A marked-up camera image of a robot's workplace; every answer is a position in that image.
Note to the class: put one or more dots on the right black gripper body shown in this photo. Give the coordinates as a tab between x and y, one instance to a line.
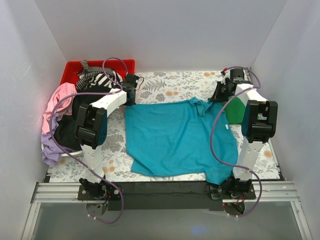
221	91

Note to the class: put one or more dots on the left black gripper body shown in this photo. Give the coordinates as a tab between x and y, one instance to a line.
130	94

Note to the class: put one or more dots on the teal t shirt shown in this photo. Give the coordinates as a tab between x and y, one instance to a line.
173	139

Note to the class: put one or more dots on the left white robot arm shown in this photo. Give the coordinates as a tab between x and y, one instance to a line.
91	129

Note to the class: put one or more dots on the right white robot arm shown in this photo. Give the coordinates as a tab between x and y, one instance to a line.
257	127

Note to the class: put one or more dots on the floral patterned table mat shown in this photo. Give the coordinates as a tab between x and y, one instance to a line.
157	87

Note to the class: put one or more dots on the green folded t shirt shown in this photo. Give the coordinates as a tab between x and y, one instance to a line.
233	114

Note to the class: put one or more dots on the black white striped shirt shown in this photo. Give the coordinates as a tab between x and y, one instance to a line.
95	76

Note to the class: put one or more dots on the lavender t shirt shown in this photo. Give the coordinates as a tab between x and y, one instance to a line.
51	154

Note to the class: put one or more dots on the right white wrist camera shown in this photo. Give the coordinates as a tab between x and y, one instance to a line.
226	76

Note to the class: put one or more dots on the aluminium mounting rail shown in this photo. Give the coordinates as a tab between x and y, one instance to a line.
271	191

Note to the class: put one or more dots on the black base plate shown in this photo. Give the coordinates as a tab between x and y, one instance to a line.
117	201

